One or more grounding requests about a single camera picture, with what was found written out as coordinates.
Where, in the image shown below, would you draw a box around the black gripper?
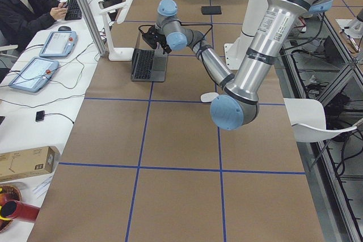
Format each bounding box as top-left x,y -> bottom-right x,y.
141,26 -> 172,54

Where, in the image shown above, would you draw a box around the grey laptop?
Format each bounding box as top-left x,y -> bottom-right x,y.
130,33 -> 168,82

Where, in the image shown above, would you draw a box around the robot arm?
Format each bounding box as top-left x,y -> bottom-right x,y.
142,0 -> 333,130

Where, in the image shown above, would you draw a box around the white desk lamp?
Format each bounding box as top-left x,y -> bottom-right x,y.
98,0 -> 135,62

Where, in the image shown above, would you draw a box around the white computer mouse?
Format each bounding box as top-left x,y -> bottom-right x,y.
200,92 -> 219,103

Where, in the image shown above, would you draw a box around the black keyboard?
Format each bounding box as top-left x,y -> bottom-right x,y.
65,0 -> 82,20

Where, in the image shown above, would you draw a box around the upper blue teach pendant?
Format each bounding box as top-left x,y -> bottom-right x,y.
39,31 -> 78,58

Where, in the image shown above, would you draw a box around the blue teach pendant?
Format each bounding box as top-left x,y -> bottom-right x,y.
39,31 -> 78,58
9,57 -> 60,93

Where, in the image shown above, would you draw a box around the lower blue teach pendant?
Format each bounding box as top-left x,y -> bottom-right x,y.
9,57 -> 60,93

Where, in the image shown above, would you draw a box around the seated person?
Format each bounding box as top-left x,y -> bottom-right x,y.
1,0 -> 67,51

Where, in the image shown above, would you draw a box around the white chair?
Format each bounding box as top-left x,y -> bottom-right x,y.
284,98 -> 357,143

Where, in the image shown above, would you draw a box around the cardboard box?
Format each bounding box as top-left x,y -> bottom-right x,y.
1,146 -> 59,182

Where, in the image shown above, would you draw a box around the red bottle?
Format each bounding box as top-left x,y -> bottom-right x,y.
1,200 -> 40,223

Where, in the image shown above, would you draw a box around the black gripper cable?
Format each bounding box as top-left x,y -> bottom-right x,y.
138,22 -> 214,56

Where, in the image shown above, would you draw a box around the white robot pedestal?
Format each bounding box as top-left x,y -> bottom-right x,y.
224,0 -> 268,70

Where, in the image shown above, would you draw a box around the aluminium frame post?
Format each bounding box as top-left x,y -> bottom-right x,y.
77,0 -> 107,57

